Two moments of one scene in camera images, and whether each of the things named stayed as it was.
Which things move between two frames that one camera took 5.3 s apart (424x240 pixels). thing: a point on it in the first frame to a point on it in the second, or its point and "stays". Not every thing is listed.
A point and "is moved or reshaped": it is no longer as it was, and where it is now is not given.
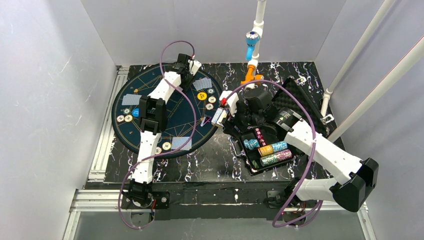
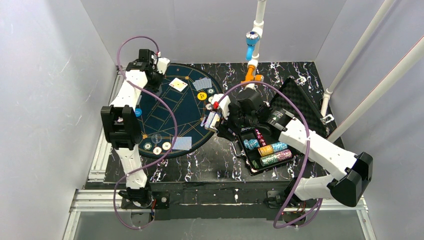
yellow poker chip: [166, 146] stays
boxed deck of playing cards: [220, 114] is moved or reshaped
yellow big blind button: [202, 96] stays
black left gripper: [183, 66] to [154, 79]
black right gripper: [231, 117] stays
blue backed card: [177, 142] stays
